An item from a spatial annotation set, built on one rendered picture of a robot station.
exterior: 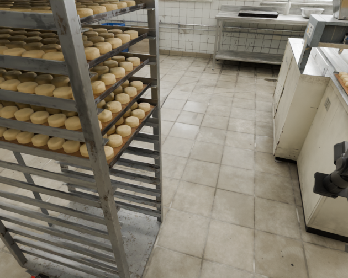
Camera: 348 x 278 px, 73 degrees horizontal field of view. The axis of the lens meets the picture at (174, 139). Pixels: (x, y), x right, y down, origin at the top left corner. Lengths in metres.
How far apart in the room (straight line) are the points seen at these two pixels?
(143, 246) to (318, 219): 1.07
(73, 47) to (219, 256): 1.40
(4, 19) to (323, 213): 1.70
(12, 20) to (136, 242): 1.20
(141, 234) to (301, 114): 1.47
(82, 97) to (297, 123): 1.80
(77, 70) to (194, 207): 1.46
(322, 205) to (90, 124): 1.42
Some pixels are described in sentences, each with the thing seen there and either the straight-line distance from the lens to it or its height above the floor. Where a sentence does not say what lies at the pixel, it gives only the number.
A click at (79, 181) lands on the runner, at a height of 0.88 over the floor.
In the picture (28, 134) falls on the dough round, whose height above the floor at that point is 0.97.
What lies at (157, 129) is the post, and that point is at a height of 0.83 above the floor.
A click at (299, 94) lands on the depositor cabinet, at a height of 0.69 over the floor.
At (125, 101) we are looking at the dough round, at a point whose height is 1.05.
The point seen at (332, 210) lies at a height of 0.28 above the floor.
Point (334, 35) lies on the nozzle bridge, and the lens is 1.99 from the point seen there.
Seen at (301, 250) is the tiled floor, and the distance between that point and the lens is 1.80.
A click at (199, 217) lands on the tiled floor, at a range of 1.75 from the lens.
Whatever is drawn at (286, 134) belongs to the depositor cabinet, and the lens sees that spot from 2.15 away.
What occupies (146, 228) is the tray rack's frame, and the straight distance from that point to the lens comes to 1.51.
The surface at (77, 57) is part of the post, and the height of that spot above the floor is 1.27.
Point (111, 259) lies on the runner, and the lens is 1.11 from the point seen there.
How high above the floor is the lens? 1.40
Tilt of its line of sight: 35 degrees down
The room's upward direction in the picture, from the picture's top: 1 degrees clockwise
